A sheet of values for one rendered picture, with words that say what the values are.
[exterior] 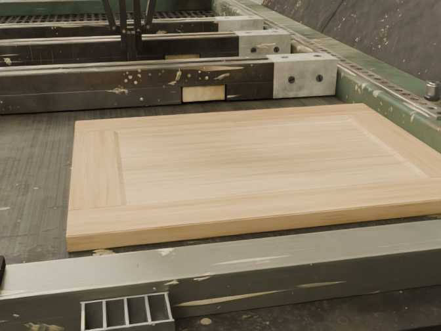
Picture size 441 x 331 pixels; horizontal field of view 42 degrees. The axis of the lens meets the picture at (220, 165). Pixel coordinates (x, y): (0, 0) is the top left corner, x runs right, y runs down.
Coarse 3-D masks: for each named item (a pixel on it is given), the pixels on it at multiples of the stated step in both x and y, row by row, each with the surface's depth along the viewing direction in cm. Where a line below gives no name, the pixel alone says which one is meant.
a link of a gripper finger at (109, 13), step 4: (104, 0) 102; (108, 0) 102; (104, 4) 102; (108, 4) 102; (104, 8) 102; (108, 8) 102; (108, 12) 103; (112, 12) 105; (108, 16) 103; (112, 16) 103; (108, 20) 103; (112, 20) 103; (112, 24) 104; (112, 28) 104; (116, 28) 104
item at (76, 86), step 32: (64, 64) 103; (96, 64) 103; (128, 64) 104; (160, 64) 103; (192, 64) 103; (224, 64) 104; (256, 64) 105; (288, 64) 106; (320, 64) 107; (0, 96) 98; (32, 96) 99; (64, 96) 100; (96, 96) 101; (128, 96) 102; (160, 96) 103; (256, 96) 107; (288, 96) 108
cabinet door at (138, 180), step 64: (128, 128) 87; (192, 128) 88; (256, 128) 88; (320, 128) 88; (384, 128) 87; (128, 192) 67; (192, 192) 67; (256, 192) 67; (320, 192) 66; (384, 192) 66
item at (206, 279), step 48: (240, 240) 52; (288, 240) 52; (336, 240) 52; (384, 240) 52; (432, 240) 52; (0, 288) 45; (48, 288) 45; (96, 288) 45; (144, 288) 46; (192, 288) 47; (240, 288) 48; (288, 288) 49; (336, 288) 50; (384, 288) 51
